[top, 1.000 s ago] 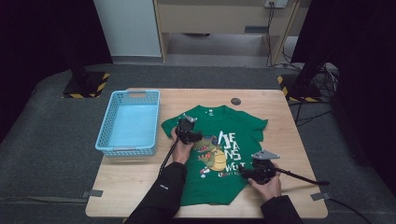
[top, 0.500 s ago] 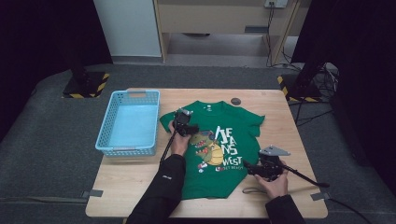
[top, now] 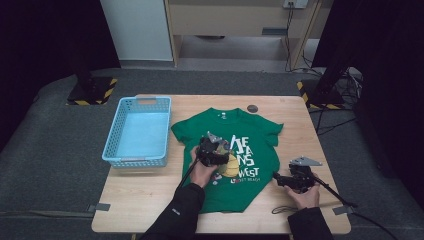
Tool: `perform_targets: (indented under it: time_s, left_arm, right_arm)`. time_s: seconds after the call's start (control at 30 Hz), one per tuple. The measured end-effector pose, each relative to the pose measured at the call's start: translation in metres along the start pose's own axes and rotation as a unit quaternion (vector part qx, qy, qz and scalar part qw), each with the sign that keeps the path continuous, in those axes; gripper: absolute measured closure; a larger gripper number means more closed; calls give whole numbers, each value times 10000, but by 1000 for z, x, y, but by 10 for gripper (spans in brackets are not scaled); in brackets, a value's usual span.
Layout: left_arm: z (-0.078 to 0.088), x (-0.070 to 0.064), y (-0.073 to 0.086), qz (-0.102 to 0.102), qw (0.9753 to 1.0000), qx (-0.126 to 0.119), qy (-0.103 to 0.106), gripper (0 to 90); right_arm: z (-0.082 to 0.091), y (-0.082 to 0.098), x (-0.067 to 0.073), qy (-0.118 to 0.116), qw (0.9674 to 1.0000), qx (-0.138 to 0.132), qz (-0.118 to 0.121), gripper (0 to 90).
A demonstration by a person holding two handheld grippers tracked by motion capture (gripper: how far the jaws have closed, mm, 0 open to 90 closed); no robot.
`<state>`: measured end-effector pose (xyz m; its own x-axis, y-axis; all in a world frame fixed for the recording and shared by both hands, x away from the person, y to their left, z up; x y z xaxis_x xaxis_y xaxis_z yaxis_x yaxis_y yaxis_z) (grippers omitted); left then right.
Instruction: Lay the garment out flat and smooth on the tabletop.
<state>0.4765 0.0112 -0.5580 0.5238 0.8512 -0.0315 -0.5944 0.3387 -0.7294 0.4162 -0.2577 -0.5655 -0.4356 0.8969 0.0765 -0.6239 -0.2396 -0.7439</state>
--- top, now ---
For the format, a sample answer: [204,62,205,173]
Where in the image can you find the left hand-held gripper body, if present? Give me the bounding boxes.
[196,130,232,168]

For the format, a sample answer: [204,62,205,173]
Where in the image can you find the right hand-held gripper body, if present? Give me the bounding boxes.
[284,155,324,195]

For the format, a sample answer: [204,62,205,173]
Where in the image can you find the green printed T-shirt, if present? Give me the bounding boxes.
[170,106,285,215]

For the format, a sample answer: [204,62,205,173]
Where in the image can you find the person's right hand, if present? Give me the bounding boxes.
[284,173,322,211]

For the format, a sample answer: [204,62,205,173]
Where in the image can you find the person's left hand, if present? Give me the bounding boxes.
[188,145,220,189]

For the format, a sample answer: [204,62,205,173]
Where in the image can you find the light blue plastic basket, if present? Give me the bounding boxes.
[101,95,173,169]

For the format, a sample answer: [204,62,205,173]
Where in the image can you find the black stand with striped base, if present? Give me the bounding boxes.
[296,39,348,111]
[65,49,119,107]

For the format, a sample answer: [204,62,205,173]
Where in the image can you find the light wooden desk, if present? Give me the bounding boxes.
[164,0,324,70]

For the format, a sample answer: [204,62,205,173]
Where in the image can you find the white cabinet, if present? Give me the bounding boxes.
[99,0,174,62]

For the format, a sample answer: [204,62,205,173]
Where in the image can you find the white power strip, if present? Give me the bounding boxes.
[282,0,310,10]

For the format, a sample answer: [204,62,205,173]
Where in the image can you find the thin black cord loop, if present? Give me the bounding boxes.
[271,205,298,215]

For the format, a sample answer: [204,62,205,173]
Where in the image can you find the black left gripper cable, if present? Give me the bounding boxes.
[175,158,202,192]

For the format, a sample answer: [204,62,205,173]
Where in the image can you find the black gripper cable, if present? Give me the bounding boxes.
[175,158,202,192]
[312,175,401,240]

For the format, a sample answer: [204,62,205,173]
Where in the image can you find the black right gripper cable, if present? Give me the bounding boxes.
[312,175,401,240]

